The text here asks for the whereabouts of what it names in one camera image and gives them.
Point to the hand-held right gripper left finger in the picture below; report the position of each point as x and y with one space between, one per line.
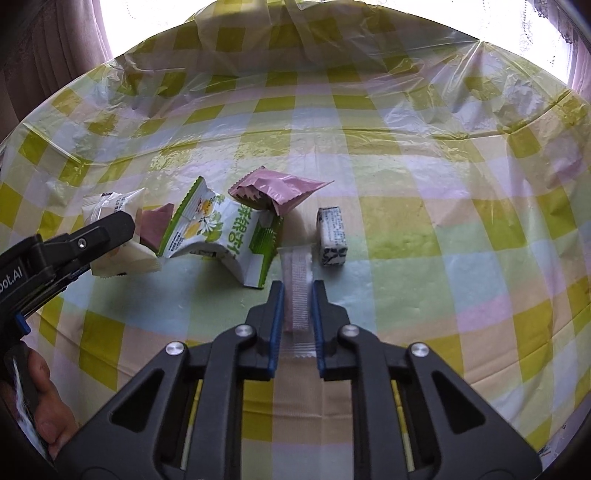
276 323

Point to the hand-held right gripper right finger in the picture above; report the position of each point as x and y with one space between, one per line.
318 323

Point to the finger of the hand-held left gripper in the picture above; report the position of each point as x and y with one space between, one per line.
101 235

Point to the clear pink wafer packet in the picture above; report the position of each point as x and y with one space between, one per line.
298 295

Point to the clear cake snack packet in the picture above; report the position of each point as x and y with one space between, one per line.
138 258

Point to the person's left hand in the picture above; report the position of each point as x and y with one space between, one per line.
55 415

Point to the maroon snack packet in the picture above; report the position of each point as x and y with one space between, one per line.
154 226

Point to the small white printed box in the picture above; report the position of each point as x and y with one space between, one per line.
332 235

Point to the green white flower snack packet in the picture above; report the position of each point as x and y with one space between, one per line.
207 226

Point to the pink snack packet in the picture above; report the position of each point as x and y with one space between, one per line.
281 189

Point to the yellow checked plastic tablecloth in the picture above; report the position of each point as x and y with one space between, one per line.
438 230

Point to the pink curtain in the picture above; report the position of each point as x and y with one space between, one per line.
46 55
582 69

